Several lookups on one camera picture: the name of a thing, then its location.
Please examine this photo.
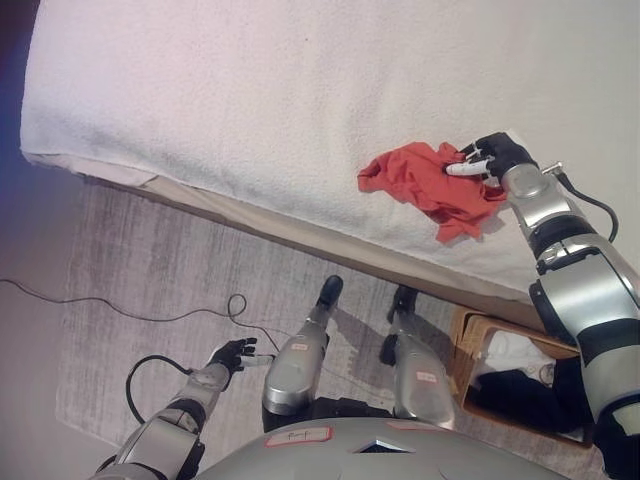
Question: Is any white garment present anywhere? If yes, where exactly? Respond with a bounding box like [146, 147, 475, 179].
[483, 331, 557, 377]

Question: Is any silver right robot leg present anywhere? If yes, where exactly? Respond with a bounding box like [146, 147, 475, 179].
[378, 284, 459, 432]

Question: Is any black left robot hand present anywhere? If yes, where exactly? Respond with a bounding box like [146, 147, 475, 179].
[208, 337, 277, 388]

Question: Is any orange garment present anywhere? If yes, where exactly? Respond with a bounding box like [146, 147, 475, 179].
[356, 140, 510, 246]

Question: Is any woven wicker laundry basket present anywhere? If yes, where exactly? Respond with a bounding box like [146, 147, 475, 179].
[449, 306, 600, 449]

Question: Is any robot legs and torso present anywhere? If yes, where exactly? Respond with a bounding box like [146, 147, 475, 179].
[53, 183, 601, 480]

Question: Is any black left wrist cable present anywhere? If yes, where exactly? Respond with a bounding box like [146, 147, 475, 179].
[124, 354, 197, 427]

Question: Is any thin black floor cable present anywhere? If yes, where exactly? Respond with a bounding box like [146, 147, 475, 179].
[0, 278, 282, 352]

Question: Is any silver left robot leg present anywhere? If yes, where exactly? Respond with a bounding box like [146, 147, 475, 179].
[261, 274, 346, 417]

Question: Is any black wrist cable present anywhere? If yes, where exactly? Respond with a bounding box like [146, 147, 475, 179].
[541, 160, 620, 245]
[124, 354, 197, 427]

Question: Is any bed with grey sheet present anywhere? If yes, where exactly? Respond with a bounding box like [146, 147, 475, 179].
[19, 0, 640, 332]

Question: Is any white terry bed blanket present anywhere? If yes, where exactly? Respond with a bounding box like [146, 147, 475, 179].
[19, 0, 640, 304]

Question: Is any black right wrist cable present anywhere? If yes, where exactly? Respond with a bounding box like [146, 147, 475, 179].
[541, 160, 620, 245]

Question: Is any silver robot leg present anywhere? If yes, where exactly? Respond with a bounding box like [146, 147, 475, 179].
[378, 284, 459, 432]
[261, 274, 346, 417]

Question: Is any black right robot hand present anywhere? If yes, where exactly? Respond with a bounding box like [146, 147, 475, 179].
[444, 131, 533, 191]

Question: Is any black garment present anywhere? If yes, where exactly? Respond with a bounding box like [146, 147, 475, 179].
[471, 358, 597, 437]

